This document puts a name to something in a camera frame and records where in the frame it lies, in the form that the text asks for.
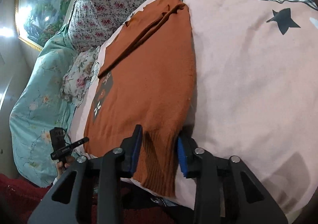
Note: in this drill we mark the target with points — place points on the orange knit sweater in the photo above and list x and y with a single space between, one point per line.
147 78

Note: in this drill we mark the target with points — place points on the left hand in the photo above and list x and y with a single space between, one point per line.
61 167

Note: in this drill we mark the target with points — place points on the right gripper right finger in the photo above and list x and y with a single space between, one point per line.
227 191

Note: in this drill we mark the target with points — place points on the pink printed bed sheet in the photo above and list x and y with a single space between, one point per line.
257 90

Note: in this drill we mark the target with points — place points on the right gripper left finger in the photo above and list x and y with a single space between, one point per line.
70 199

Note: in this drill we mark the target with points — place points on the teal floral blanket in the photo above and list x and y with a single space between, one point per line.
40 109

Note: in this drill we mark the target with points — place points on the floral ruffled pillow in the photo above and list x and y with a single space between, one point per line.
77 79

